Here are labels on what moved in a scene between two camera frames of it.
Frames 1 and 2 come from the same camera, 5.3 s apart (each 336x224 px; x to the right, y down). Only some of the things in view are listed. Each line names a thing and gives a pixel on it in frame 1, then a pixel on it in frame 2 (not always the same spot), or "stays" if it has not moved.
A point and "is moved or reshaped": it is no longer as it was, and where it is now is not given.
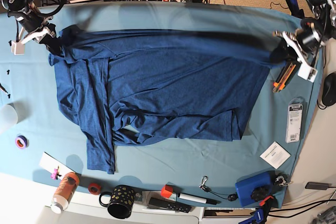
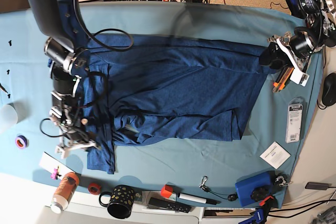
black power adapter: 319,185 stays
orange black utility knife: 286,76 stays
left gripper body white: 18,48 -> 62,150
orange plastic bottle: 65,192 stays
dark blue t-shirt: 135,86 is moved or reshaped
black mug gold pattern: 119,202 stays
